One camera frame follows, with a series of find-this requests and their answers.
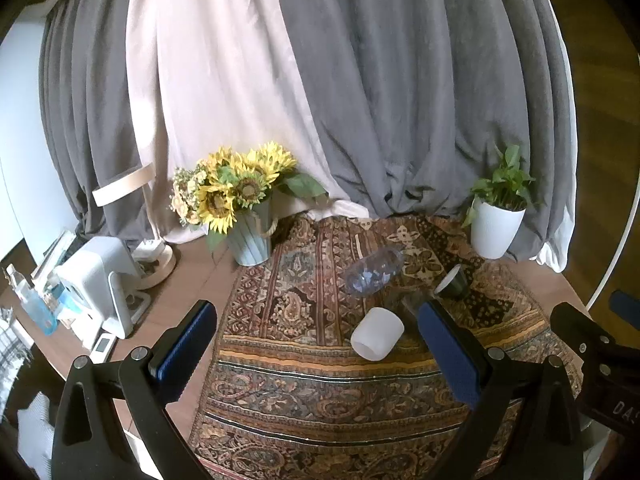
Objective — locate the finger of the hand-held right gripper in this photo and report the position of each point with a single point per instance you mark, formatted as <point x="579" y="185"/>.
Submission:
<point x="627" y="302"/>
<point x="582" y="332"/>

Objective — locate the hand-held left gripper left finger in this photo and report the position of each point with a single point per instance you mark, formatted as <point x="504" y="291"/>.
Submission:
<point x="186" y="342"/>

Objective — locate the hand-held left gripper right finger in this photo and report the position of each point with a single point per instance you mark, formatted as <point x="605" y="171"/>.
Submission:
<point x="446" y="347"/>

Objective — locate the white frosted cup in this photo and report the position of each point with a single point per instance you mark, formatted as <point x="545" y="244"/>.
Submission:
<point x="377" y="332"/>

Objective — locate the clear glass cup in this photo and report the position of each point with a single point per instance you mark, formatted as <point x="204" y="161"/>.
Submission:
<point x="411" y="305"/>

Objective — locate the black cup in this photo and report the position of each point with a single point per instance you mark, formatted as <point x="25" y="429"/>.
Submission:
<point x="452" y="282"/>

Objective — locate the white hoop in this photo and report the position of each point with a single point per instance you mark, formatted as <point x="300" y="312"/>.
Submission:
<point x="617" y="240"/>

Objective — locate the small white digital device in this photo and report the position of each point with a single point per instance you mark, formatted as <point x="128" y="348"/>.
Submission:
<point x="102" y="346"/>

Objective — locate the white power adapter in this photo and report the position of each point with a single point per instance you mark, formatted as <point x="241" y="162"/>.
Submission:
<point x="149" y="250"/>

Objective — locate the white desktop appliance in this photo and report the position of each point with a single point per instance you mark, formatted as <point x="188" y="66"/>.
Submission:
<point x="102" y="285"/>

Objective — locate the clear plastic bottle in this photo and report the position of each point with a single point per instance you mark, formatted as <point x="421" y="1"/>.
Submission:
<point x="375" y="270"/>

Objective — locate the white desk lamp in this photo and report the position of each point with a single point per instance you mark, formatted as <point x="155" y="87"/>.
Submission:
<point x="145" y="240"/>

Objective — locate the grey ribbed vase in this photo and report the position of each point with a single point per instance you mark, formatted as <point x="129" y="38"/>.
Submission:
<point x="250" y="240"/>

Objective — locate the white plant pot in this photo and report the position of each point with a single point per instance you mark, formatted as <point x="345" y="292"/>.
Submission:
<point x="495" y="230"/>

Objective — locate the patterned paisley table cloth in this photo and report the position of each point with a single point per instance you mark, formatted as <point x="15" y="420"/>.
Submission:
<point x="310" y="400"/>

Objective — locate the white sheer curtain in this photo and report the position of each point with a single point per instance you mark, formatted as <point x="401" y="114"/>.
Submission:
<point x="562" y="160"/>

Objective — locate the blue liquid bottle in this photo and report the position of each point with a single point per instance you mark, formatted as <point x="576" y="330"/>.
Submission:
<point x="32" y="302"/>

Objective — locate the sunflower bouquet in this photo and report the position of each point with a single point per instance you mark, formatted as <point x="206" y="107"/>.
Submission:
<point x="235" y="187"/>

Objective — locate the green potted plant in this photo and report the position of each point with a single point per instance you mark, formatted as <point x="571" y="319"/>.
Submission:
<point x="505" y="185"/>

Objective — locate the white cloth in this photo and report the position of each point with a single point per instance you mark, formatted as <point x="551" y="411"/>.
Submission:
<point x="36" y="430"/>

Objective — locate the grey curtain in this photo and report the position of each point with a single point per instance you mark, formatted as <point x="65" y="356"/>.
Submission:
<point x="95" y="110"/>
<point x="420" y="85"/>

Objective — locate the pink curtain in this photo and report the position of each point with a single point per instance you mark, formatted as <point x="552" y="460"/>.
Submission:
<point x="220" y="85"/>

